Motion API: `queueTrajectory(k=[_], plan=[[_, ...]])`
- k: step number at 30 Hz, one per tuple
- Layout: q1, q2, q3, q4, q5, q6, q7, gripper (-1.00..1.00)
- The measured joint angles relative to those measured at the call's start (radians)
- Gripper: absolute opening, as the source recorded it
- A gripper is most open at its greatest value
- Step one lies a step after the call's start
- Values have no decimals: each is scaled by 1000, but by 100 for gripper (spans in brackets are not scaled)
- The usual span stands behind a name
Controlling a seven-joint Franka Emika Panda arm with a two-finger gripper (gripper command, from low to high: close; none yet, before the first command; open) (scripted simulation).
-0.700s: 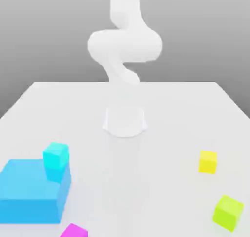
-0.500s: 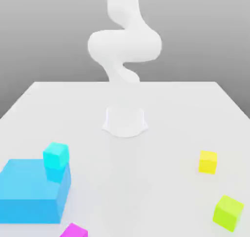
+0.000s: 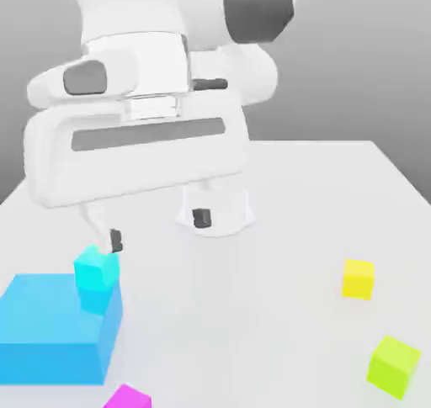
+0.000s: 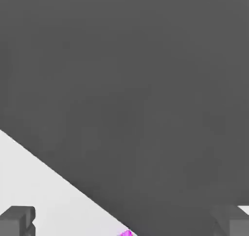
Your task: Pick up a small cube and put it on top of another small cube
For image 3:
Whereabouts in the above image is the small magenta cube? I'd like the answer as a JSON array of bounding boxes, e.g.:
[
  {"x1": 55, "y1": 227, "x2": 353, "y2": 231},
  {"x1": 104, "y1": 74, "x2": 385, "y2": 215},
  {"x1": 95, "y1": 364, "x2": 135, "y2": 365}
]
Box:
[{"x1": 102, "y1": 383, "x2": 153, "y2": 408}]

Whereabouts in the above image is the small lime green cube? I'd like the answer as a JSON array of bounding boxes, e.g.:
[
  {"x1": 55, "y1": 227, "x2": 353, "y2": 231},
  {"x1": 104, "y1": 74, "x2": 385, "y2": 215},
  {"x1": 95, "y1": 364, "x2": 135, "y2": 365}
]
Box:
[{"x1": 365, "y1": 334, "x2": 423, "y2": 401}]

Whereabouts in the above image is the small cyan cube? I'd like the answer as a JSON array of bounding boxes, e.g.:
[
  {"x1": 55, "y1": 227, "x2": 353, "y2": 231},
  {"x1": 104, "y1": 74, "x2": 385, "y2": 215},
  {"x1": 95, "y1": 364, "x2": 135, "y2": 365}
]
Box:
[{"x1": 72, "y1": 244, "x2": 121, "y2": 294}]

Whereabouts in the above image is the small yellow cube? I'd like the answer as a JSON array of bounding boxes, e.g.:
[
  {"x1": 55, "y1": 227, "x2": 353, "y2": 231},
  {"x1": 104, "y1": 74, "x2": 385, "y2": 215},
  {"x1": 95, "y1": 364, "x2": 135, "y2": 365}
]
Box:
[{"x1": 341, "y1": 258, "x2": 375, "y2": 301}]

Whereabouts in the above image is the large blue box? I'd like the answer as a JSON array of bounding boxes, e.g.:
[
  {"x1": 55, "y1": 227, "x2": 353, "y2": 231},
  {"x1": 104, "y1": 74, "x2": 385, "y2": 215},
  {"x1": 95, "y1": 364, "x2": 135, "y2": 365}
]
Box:
[{"x1": 0, "y1": 272, "x2": 124, "y2": 388}]

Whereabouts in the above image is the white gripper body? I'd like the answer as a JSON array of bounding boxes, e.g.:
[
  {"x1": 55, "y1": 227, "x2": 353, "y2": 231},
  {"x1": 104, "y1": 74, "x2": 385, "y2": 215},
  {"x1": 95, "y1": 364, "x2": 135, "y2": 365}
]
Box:
[{"x1": 22, "y1": 94, "x2": 252, "y2": 210}]

